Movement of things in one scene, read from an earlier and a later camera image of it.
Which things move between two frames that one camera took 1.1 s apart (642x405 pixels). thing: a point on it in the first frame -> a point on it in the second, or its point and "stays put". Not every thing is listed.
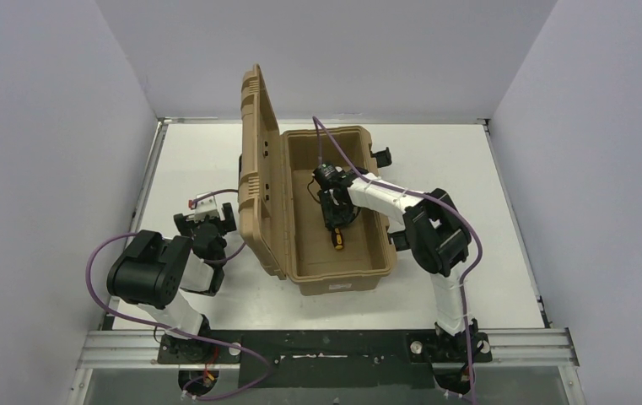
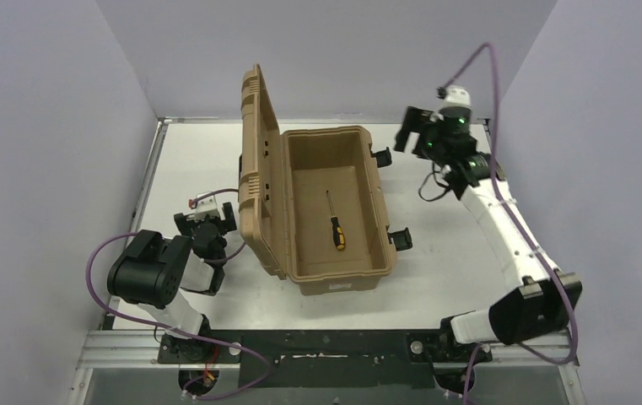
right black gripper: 333,220 -> 418,121
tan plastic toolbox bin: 278,209 stays put
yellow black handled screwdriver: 337,239 stays put
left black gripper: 205,224 stays put
